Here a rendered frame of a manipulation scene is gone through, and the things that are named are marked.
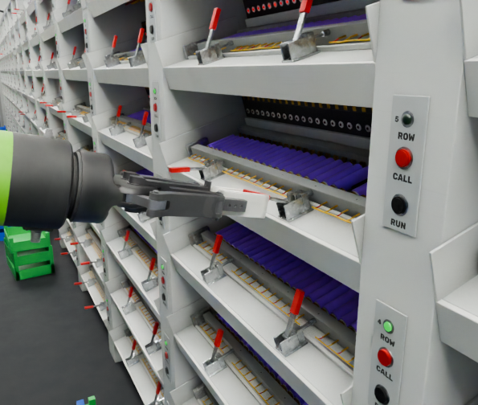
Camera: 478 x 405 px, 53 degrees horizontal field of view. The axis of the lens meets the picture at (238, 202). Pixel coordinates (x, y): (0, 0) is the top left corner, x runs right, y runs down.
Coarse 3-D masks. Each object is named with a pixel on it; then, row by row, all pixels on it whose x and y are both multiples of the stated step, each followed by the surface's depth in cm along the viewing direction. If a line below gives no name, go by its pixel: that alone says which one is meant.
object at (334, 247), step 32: (224, 128) 105; (288, 128) 89; (192, 160) 100; (256, 224) 70; (288, 224) 62; (320, 224) 60; (352, 224) 48; (320, 256) 57; (352, 256) 51; (352, 288) 53
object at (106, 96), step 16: (96, 16) 153; (112, 16) 155; (128, 16) 157; (144, 16) 160; (96, 32) 154; (112, 32) 156; (128, 32) 159; (144, 32) 161; (96, 48) 155; (96, 80) 158; (96, 96) 159; (112, 96) 161; (128, 96) 163; (144, 96) 166; (96, 112) 160; (96, 144) 165; (112, 160) 166; (128, 160) 169; (112, 208) 170; (112, 224) 172; (112, 256) 174; (112, 272) 176; (112, 304) 179; (112, 320) 180; (112, 352) 187
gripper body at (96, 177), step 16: (80, 160) 48; (96, 160) 48; (80, 176) 47; (96, 176) 47; (112, 176) 48; (80, 192) 47; (96, 192) 47; (112, 192) 48; (128, 192) 49; (144, 192) 50; (80, 208) 47; (96, 208) 48; (128, 208) 49
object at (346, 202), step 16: (208, 160) 94; (224, 160) 87; (240, 160) 83; (256, 176) 78; (272, 176) 73; (288, 176) 70; (320, 192) 63; (336, 192) 61; (336, 208) 61; (352, 208) 58
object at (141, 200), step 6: (126, 198) 49; (132, 198) 49; (138, 198) 49; (144, 198) 48; (138, 204) 49; (144, 204) 48; (150, 204) 48; (156, 204) 48; (162, 204) 49; (156, 210) 48
